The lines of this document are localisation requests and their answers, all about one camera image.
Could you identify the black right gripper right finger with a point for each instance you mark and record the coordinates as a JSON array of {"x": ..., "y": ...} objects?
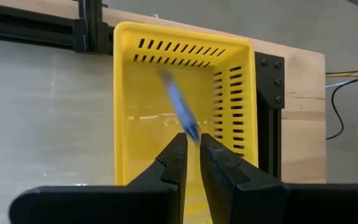
[{"x": 244, "y": 193}]

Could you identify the light wooden table board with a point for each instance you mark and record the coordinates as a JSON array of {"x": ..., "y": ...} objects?
[{"x": 303, "y": 140}]

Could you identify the black aluminium table frame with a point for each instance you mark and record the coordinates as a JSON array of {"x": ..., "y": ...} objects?
[{"x": 26, "y": 31}]

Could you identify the black corner bracket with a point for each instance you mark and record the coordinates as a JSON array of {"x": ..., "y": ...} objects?
[{"x": 269, "y": 81}]

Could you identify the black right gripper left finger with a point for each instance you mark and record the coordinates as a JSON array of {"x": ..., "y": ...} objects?
[{"x": 154, "y": 199}]

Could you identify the blue crayon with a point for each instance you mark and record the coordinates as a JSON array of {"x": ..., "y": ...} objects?
[{"x": 180, "y": 105}]

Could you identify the yellow plastic basket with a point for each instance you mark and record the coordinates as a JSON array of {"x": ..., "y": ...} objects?
[{"x": 141, "y": 93}]

